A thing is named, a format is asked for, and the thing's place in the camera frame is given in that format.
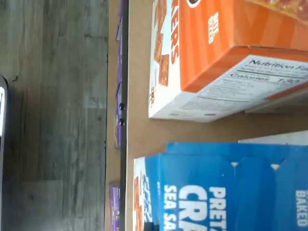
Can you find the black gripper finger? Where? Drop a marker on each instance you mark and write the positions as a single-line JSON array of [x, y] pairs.
[[150, 227]]

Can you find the orange pretzel crackers box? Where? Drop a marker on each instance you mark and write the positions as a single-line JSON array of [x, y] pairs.
[[288, 14], [204, 60]]

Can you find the silver metal bar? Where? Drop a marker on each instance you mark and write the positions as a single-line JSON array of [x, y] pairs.
[[2, 108]]

